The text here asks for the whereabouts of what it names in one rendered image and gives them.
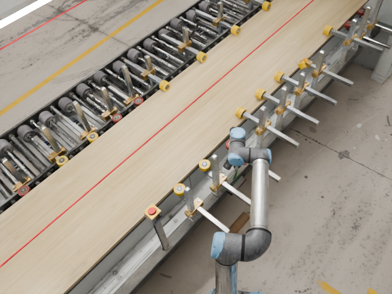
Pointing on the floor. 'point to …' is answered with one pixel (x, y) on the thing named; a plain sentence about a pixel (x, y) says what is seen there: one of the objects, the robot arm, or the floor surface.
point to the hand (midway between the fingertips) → (234, 168)
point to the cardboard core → (239, 223)
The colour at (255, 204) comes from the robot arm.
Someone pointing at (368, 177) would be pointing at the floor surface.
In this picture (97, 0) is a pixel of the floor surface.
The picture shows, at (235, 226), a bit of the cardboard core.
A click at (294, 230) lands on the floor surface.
